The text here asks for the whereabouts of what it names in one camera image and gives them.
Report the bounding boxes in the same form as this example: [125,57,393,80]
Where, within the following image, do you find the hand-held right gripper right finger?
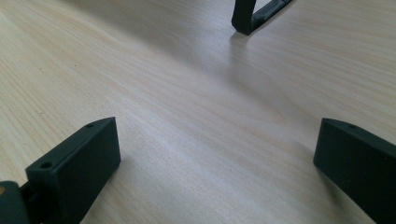
[313,118,396,224]

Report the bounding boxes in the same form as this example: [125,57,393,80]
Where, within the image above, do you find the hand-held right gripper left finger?
[25,117,121,224]

